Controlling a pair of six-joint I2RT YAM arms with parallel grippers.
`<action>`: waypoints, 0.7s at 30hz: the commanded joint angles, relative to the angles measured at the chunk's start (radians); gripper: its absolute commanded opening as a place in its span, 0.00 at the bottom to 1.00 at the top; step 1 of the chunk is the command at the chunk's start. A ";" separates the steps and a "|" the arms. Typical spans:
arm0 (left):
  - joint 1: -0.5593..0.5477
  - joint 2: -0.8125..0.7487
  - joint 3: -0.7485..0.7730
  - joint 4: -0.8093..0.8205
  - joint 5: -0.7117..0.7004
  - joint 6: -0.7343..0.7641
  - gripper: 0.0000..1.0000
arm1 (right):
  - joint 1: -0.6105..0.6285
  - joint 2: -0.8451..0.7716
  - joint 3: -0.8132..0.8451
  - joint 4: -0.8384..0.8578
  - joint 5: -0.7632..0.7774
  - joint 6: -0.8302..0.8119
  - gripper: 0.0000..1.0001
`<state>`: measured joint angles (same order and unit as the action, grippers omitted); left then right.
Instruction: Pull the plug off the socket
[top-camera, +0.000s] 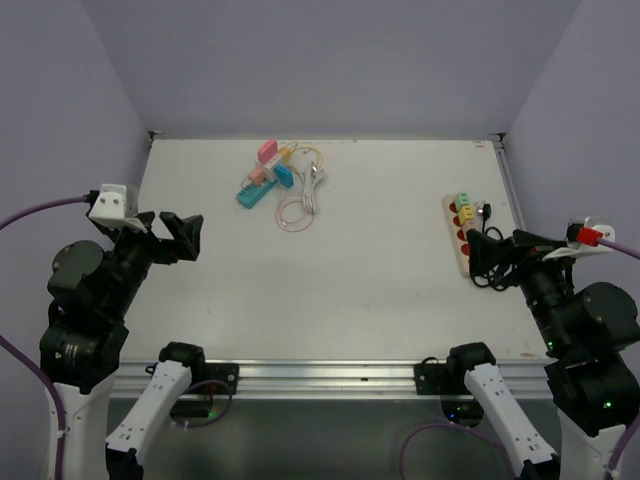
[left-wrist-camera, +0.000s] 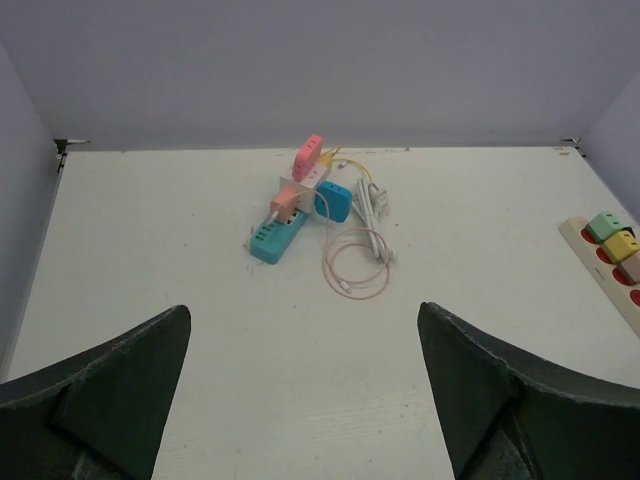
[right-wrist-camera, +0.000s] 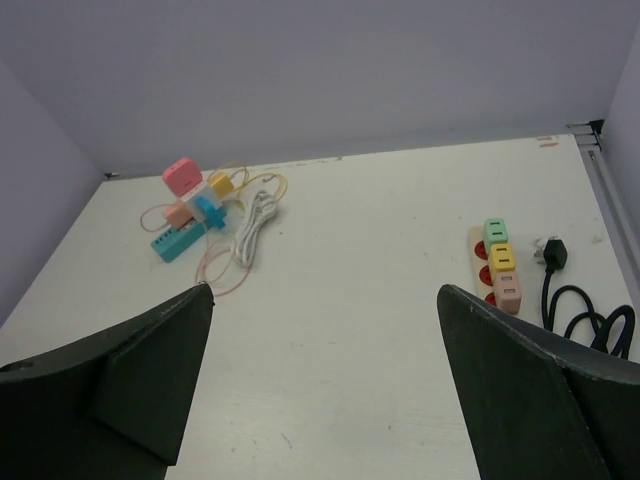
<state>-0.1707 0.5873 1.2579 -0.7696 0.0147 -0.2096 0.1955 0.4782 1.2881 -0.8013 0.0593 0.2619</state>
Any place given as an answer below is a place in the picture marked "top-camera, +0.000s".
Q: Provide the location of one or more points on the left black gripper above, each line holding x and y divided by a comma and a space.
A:
184, 231

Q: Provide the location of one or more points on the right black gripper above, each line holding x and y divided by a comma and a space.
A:
529, 247

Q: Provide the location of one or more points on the pink charger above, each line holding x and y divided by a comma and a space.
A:
267, 151

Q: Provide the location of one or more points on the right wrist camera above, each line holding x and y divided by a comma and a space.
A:
582, 238

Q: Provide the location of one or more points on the blue flat charger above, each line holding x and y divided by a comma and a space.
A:
284, 176

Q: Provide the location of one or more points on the yellow small charger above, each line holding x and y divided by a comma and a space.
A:
286, 153

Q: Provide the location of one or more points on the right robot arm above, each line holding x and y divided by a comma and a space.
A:
596, 394

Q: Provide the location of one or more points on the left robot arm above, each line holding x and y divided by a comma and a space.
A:
92, 289

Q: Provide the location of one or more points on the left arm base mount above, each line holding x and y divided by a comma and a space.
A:
220, 380

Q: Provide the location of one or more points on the white multi-socket adapter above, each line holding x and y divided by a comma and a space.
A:
269, 166

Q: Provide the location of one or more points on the green USB charger plug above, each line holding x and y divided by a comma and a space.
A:
461, 199

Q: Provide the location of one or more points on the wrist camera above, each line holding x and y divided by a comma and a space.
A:
582, 238
116, 208

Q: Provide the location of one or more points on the teal USB hub strip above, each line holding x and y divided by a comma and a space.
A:
250, 195

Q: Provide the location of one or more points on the aluminium front rail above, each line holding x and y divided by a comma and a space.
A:
334, 380

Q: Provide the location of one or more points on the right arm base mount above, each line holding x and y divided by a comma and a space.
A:
431, 377

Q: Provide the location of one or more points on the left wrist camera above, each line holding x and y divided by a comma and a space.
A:
116, 208

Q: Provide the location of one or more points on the peach small charger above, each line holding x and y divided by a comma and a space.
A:
257, 175

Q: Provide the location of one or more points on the yellow USB charger plug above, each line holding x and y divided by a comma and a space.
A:
466, 214

